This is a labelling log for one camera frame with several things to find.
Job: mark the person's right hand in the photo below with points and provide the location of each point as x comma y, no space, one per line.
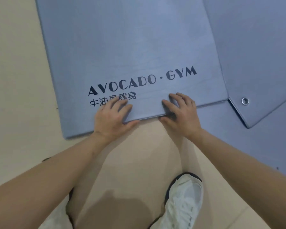
183,116

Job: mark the person's left hand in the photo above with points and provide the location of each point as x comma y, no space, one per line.
109,121

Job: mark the grey yoga mat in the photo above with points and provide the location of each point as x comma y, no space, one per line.
252,45
133,45
252,140

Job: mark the person's right forearm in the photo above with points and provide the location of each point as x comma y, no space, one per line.
252,188

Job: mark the person's left forearm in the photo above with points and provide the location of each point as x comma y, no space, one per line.
38,183

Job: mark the person's right white sneaker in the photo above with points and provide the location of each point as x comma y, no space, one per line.
183,202

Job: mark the person's white sneaker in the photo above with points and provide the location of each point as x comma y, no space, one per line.
57,221
183,202

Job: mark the person's left white sneaker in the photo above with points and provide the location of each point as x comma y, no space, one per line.
57,221

